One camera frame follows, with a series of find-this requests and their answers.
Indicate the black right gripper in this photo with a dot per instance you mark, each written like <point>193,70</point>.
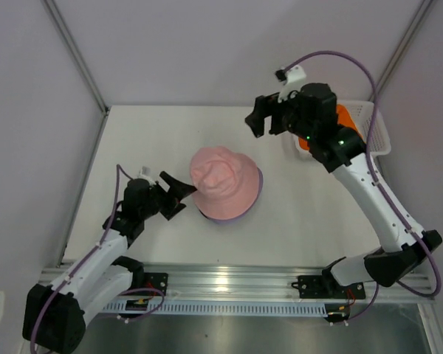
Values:
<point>263,108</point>

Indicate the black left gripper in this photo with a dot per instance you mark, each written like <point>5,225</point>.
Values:
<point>173,206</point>

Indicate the pink bucket hat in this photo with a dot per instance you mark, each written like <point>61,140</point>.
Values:
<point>228,183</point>

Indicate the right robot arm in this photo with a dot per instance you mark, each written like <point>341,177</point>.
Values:
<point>312,115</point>

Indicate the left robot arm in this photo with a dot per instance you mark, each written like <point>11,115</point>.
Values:
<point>58,314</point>

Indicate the white plastic basket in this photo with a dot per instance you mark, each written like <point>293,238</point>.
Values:
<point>358,115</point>

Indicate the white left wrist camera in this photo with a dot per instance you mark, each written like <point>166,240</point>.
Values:
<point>145,174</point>

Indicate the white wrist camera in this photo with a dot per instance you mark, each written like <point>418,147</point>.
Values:
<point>292,81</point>
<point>145,174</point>

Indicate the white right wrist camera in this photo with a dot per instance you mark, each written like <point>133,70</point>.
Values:
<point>292,81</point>

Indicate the aluminium mounting rail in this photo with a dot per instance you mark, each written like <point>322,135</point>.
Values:
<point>251,283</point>

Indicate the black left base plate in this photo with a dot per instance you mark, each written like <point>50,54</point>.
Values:
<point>150,282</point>

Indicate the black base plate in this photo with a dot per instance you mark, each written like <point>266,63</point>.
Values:
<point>150,282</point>
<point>320,287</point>

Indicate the white slotted cable duct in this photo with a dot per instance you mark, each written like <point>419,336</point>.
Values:
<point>218,308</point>

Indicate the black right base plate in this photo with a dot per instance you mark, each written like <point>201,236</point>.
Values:
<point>320,287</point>

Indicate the right aluminium frame post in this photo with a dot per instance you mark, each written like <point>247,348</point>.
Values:
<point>411,32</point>

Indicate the aluminium frame post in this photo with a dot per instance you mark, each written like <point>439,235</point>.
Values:
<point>411,32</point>
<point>64,32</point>

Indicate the left aluminium frame post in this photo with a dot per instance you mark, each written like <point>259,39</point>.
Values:
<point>64,32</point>

